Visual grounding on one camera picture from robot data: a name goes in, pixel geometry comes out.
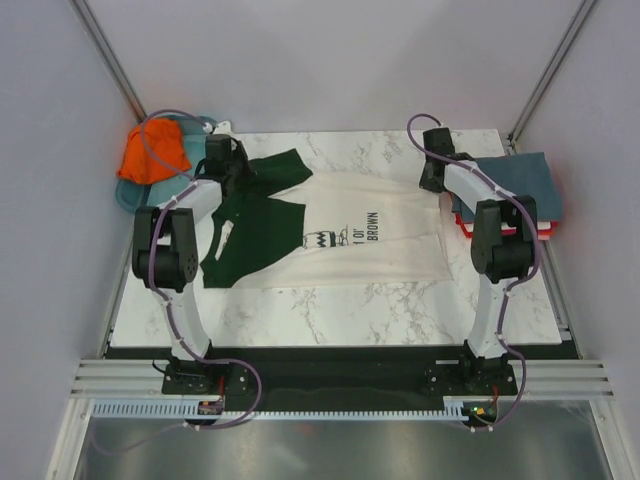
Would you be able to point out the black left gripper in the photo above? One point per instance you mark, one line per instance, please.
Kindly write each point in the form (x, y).
(238, 150)

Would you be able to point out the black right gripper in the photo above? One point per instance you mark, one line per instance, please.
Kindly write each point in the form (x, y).
(426, 184)

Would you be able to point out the white and green t shirt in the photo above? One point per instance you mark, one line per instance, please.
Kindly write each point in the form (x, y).
(284, 225)

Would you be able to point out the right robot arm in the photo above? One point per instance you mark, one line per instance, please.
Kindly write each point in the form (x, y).
(505, 246)

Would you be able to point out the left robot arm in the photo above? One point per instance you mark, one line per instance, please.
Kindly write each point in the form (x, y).
(165, 251)

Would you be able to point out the teal plastic bin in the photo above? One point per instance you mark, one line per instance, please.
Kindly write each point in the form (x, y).
(130, 196)

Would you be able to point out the orange crumpled t shirt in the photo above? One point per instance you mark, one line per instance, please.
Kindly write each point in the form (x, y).
(154, 154)

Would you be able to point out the folded grey-blue t shirt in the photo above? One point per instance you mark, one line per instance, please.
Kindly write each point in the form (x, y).
(526, 175)

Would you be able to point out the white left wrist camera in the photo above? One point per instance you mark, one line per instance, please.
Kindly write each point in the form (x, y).
(223, 127)

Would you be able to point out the right aluminium frame post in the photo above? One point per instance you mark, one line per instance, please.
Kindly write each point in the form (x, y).
(560, 54)

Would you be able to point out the aluminium frame post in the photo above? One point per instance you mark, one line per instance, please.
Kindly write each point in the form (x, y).
(560, 54)
(107, 54)

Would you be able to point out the left aluminium frame post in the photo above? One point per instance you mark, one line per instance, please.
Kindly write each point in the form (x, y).
(107, 54)

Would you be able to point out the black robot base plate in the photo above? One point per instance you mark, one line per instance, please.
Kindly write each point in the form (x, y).
(267, 378)

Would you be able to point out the white slotted cable duct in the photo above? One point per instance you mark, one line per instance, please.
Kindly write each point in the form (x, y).
(201, 410)

